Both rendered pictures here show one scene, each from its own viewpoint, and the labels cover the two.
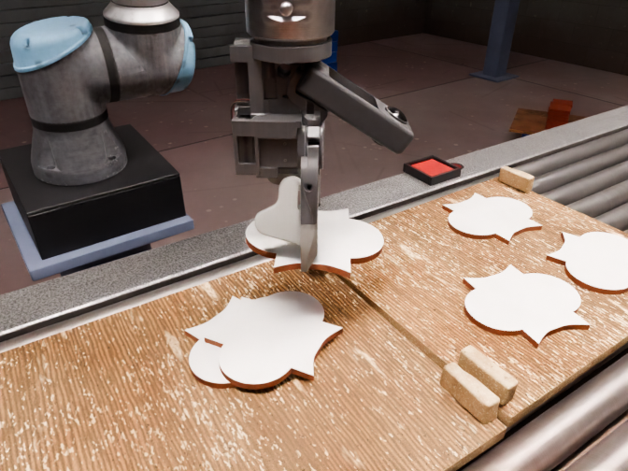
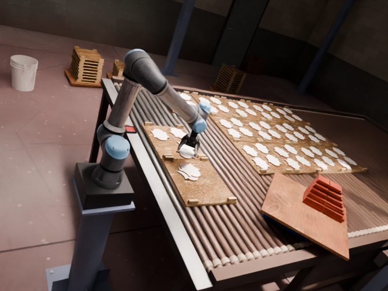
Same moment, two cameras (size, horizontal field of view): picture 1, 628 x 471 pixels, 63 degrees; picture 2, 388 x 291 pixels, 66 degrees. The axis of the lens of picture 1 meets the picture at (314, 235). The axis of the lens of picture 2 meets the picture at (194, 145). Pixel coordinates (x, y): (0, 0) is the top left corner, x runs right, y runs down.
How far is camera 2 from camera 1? 184 cm
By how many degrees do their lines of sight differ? 78
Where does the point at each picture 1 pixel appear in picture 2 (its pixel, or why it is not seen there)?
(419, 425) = (206, 165)
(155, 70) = not seen: hidden behind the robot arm
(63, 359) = (187, 194)
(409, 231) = (160, 145)
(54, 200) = (129, 187)
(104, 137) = not seen: hidden behind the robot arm
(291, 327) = (189, 167)
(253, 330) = (189, 171)
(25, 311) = (167, 201)
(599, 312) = not seen: hidden behind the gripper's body
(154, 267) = (156, 181)
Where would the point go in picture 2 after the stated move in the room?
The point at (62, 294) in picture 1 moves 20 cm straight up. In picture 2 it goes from (162, 195) to (172, 167)
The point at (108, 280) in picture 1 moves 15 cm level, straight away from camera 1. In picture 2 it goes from (159, 188) to (133, 187)
